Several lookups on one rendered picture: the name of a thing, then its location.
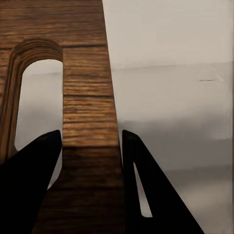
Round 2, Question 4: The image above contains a cutting board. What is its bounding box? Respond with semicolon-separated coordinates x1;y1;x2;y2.
0;0;126;234

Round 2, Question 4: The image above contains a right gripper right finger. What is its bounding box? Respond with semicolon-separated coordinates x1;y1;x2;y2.
122;129;204;234

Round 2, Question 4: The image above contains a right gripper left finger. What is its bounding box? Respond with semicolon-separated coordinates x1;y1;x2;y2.
0;130;62;234

